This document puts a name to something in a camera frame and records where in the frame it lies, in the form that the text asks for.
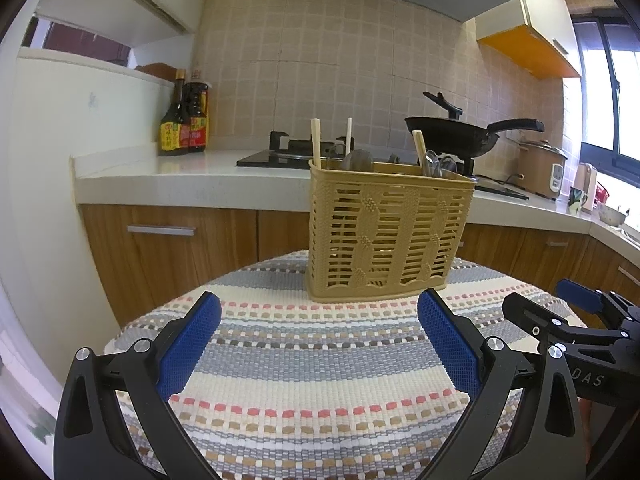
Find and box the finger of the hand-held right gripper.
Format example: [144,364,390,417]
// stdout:
[556,278,640,333]
[501,291,640,408]

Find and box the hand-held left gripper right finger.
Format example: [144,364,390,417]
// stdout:
[416,287,588,480]

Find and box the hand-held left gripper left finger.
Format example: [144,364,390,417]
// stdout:
[52,290,223,480]

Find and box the beige plastic utensil basket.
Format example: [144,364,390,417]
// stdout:
[307,159,477,304]

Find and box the large clear grey plastic spoon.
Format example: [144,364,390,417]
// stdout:
[340,149,373,172]

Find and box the white electric kettle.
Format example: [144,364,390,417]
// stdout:
[574,162,598,211]

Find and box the striped woven table mat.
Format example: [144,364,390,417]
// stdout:
[102,250,588,480]

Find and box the beige rice cooker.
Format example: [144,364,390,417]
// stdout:
[517,132,568,201]

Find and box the dark framed window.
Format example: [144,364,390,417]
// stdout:
[570,10,640,186]

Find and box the black gas stove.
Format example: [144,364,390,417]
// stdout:
[236,131,531,201]

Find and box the black wok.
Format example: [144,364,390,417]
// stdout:
[404,116,545,158]

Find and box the yellow label sauce bottle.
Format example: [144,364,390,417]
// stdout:
[159,69,190,157]

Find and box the red label sauce bottle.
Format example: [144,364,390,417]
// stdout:
[182,80,209,153]

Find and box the brown wooden board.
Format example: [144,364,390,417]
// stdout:
[134,62,187,83]

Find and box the black utensil handle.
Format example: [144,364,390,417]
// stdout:
[423,91,464,119]

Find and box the orange wall cabinet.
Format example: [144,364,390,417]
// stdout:
[475,0,583,80]

